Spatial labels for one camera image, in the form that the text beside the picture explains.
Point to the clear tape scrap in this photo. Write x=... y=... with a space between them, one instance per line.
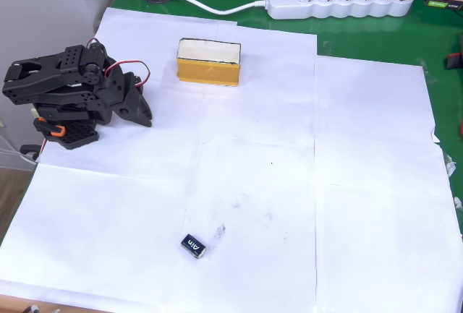
x=458 y=204
x=449 y=165

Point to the white power strip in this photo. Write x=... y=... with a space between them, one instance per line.
x=325 y=7

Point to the white paper sheet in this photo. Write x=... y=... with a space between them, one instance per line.
x=275 y=92
x=380 y=255
x=90 y=237
x=162 y=139
x=137 y=38
x=253 y=255
x=372 y=118

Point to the small grey-blue rectangular box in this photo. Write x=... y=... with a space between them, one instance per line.
x=193 y=246

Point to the black orange table clamp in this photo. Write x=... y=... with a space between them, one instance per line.
x=58 y=130

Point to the yellow box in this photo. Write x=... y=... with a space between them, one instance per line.
x=208 y=72

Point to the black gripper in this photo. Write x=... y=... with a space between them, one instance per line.
x=134 y=105

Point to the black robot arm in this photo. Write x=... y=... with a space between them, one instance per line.
x=54 y=74

